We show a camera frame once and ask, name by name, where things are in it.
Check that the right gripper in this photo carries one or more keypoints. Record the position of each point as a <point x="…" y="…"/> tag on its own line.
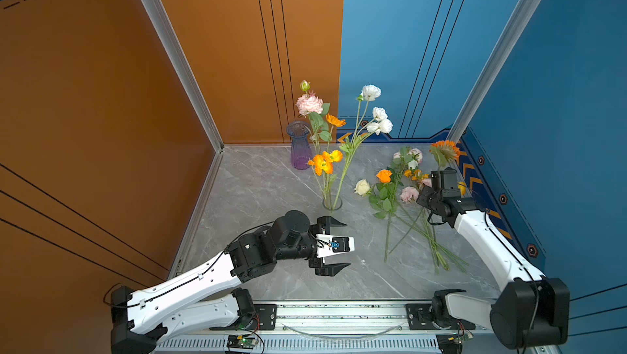
<point x="421" y="200"/>

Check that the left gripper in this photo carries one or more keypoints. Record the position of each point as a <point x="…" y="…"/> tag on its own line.
<point x="326" y="269"/>

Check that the pale pink rose stem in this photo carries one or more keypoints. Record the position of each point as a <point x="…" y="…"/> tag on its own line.
<point x="418" y="223"/>

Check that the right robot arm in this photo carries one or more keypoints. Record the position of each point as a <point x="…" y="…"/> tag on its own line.
<point x="532" y="310"/>

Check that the clear glass vase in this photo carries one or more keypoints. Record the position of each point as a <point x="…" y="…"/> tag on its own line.
<point x="331" y="199"/>

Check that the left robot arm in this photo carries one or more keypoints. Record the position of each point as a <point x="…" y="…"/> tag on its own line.
<point x="210" y="295"/>

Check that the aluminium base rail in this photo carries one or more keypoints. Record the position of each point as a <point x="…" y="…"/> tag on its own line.
<point x="348" y="326"/>

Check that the orange gerbera stem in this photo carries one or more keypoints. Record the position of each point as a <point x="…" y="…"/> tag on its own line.
<point x="446" y="153"/>

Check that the cream rose stem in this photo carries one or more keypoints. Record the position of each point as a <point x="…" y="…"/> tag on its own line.
<point x="362" y="188"/>

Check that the orange ranunculus stem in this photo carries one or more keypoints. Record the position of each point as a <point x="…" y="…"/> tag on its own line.
<point x="382" y="198"/>

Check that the yellow flower stem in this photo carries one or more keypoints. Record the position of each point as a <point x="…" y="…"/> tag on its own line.
<point x="463" y="189"/>

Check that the small circuit board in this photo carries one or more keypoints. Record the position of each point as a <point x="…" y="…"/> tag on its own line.
<point x="242" y="343"/>

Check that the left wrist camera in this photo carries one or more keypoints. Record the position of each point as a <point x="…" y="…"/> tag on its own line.
<point x="336" y="245"/>

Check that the purple glass vase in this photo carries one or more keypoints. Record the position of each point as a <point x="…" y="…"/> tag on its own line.
<point x="301" y="153"/>

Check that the pink white bud stem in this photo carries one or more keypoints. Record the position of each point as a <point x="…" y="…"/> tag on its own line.
<point x="408" y="161"/>

